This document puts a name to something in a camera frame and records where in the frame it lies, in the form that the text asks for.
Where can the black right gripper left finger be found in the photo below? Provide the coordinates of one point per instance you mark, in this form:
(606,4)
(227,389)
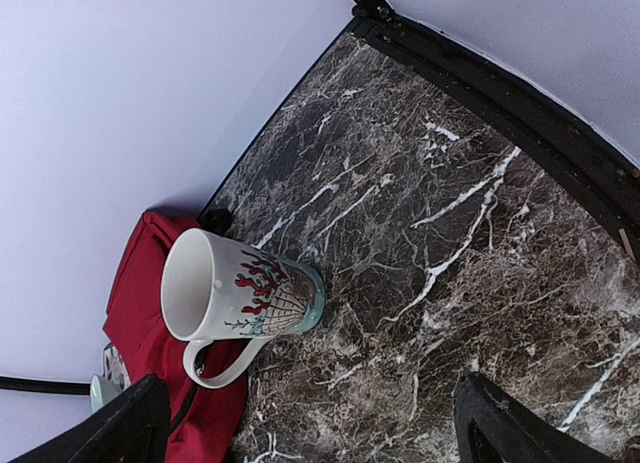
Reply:
(134,427)

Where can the pale green ceramic bowl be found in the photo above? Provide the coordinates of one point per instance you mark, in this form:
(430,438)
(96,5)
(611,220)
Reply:
(101,391)

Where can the white mug with red pattern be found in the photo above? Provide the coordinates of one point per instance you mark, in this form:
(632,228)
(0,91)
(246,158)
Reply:
(214,289)

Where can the floral patterned square plate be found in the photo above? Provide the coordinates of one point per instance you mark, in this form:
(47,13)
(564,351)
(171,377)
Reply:
(114,368)

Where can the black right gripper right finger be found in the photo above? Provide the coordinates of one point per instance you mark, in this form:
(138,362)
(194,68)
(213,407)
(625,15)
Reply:
(492,426)

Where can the red backpack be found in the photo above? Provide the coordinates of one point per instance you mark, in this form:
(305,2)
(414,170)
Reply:
(203,422)

